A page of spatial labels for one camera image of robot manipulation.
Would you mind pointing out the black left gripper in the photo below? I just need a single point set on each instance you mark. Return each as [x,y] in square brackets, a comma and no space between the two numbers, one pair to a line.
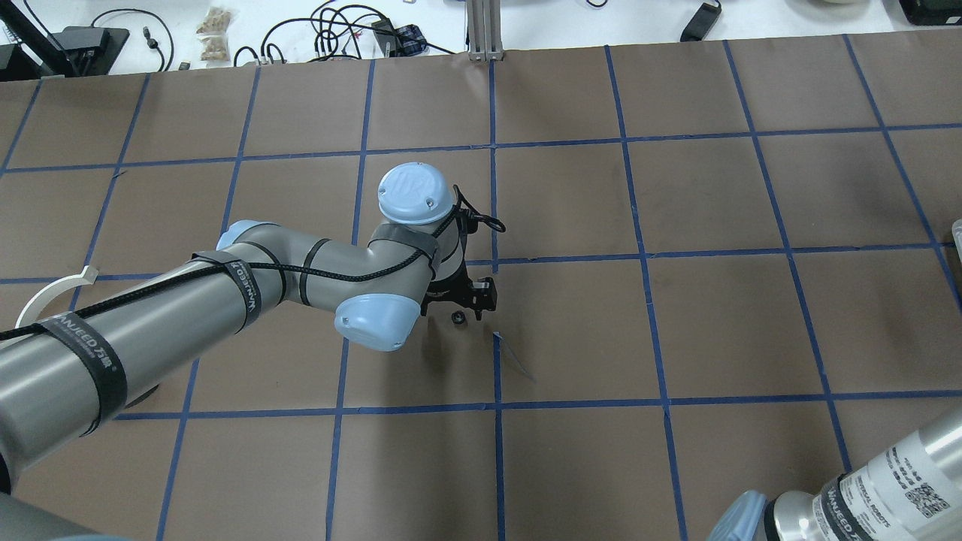
[449,286]

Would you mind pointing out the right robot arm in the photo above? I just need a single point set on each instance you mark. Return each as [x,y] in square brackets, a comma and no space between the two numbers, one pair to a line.
[910,491]

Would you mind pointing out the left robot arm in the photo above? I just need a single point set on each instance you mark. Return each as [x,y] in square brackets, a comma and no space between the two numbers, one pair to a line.
[67,375]

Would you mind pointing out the black power adapter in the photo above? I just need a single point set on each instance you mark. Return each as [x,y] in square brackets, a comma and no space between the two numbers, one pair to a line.
[702,22]

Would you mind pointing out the white curved plastic clamp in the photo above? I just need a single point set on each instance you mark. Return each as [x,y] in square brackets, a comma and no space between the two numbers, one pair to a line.
[41,299]

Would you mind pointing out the aluminium frame post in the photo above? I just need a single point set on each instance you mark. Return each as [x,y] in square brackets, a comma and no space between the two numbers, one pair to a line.
[484,37]

